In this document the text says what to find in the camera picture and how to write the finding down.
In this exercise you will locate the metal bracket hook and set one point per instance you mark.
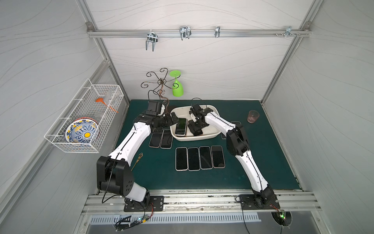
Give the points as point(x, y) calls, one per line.
point(288, 33)

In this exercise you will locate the large phone pink case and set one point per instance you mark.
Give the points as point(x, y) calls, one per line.
point(218, 156)

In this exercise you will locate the small metal hook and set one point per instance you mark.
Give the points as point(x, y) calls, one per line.
point(217, 31)

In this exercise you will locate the round black puck device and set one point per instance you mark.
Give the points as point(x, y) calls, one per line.
point(282, 218)

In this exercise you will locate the metal clip hook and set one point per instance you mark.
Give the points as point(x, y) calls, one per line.
point(185, 32)

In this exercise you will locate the aluminium cross rail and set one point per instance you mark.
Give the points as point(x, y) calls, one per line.
point(195, 33)

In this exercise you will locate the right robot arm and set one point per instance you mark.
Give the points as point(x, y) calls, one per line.
point(238, 146)

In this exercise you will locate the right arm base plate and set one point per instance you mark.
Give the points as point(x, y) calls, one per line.
point(253, 202)

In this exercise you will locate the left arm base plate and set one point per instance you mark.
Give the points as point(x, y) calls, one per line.
point(149, 204)

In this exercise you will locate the white vent strip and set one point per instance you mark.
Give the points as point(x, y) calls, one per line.
point(235, 217)

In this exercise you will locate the brown translucent cup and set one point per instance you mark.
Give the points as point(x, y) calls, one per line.
point(253, 115)

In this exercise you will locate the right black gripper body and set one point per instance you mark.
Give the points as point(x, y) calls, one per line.
point(194, 124)

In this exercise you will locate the white wire basket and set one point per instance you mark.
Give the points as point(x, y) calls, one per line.
point(83, 105)

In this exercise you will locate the black wire cup stand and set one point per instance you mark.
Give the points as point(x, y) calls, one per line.
point(161, 85)

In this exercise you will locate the green plastic goblet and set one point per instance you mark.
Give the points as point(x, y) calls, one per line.
point(177, 88)

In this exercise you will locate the colourful patterned plate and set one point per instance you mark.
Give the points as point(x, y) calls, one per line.
point(81, 131)

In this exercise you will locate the metal double hook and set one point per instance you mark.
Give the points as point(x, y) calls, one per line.
point(152, 39)

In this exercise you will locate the diagonal phone white case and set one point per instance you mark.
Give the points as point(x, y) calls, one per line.
point(236, 123)

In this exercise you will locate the gold fork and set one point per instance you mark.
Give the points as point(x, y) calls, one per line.
point(137, 161)

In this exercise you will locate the phone front row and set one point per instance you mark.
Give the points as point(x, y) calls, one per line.
point(181, 159)
point(196, 131)

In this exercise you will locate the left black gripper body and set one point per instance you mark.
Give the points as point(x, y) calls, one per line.
point(170, 120)

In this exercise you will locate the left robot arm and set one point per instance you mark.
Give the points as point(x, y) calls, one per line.
point(113, 173)

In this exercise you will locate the aluminium front rail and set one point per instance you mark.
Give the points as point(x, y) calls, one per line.
point(202, 201)

